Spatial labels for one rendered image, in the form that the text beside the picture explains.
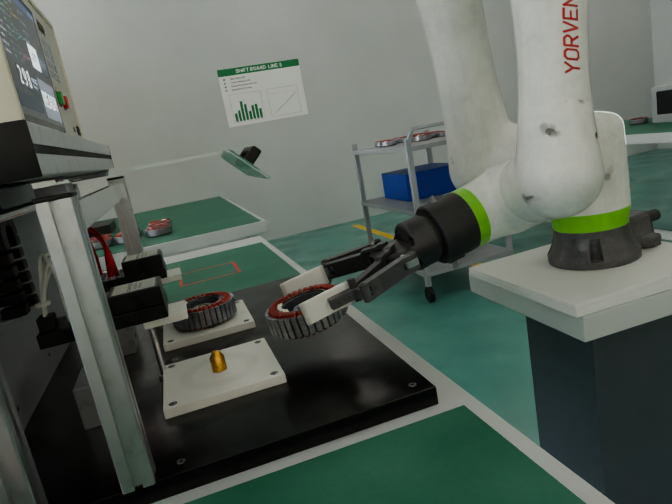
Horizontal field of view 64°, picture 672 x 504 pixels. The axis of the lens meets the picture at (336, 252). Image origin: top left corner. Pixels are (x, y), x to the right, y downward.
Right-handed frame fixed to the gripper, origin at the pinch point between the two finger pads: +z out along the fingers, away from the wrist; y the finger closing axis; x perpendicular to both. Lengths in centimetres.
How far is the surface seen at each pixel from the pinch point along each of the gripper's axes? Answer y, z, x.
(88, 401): -3.8, 29.4, 1.5
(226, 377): -3.3, 13.9, -3.9
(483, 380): 106, -67, -100
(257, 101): 532, -109, 46
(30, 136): -21.8, 17.9, 29.5
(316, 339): 3.6, 0.4, -7.9
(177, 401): -6.1, 20.1, -2.7
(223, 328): 16.9, 12.2, -4.3
